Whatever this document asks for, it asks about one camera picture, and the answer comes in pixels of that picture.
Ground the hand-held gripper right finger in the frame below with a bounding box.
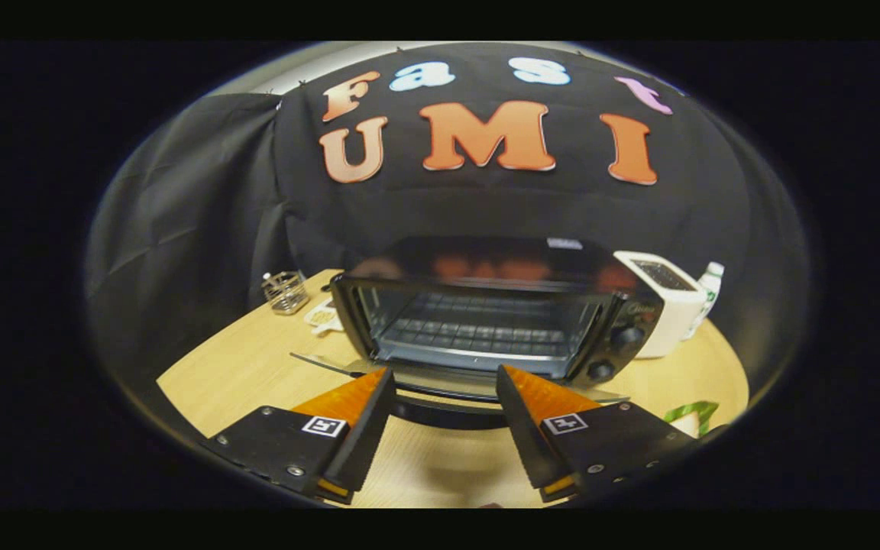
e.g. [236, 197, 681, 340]
[496, 364, 723, 503]

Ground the black toaster oven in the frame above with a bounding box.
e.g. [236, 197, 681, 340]
[290, 235, 666, 430]

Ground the white pop-up toaster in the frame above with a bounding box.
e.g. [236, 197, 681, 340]
[613, 250, 710, 360]

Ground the white bottle with green label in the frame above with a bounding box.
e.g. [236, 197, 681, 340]
[684, 261, 726, 341]

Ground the metal wire basket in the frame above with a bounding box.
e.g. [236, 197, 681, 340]
[261, 270, 311, 316]

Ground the lettuce and bread sandwich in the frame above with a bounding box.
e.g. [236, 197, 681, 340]
[664, 400, 720, 438]

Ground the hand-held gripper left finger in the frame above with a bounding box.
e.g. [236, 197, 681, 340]
[199, 367, 397, 505]

